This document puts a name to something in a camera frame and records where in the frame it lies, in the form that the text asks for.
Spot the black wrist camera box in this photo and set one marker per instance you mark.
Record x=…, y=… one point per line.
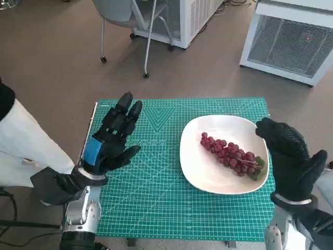
x=314, y=226
x=54, y=187

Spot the black knitted gloved right hand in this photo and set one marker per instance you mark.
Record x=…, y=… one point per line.
x=288, y=161

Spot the green cutting mat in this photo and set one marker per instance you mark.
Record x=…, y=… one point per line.
x=156, y=187

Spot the white plate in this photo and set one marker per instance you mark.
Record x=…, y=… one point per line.
x=203, y=166

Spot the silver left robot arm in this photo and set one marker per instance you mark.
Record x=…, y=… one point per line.
x=80, y=208

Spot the black left hand blue tape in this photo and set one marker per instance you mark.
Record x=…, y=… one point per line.
x=112, y=140

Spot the person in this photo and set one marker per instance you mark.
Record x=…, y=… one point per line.
x=28, y=140

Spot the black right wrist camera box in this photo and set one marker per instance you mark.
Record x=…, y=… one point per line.
x=314, y=226

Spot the grey chair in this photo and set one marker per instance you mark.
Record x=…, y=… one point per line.
x=117, y=13

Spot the red toy grape bunch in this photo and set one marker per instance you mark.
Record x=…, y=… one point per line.
x=229, y=153

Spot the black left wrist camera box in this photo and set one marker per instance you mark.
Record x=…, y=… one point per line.
x=54, y=187

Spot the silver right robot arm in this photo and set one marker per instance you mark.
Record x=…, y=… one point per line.
x=275, y=234

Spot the white mesh cabinet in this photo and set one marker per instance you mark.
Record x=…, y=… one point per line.
x=182, y=18
x=283, y=44

